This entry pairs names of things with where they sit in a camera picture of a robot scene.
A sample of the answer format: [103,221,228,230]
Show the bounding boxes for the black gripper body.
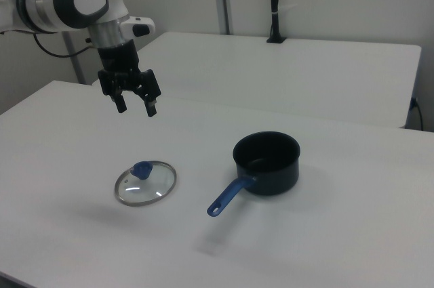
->
[96,39,142,91]

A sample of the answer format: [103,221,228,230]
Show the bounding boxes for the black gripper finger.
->
[97,69,128,115]
[135,69,162,118]

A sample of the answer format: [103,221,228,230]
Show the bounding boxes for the glass lid with blue knob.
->
[113,160,178,207]

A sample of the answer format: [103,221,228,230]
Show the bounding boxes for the white side table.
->
[92,32,422,129]

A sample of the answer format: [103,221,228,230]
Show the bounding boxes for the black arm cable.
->
[32,32,99,58]

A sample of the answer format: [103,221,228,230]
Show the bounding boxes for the dark saucepan with blue handle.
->
[206,131,302,218]

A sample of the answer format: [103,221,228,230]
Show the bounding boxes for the black power cable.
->
[410,97,425,130]

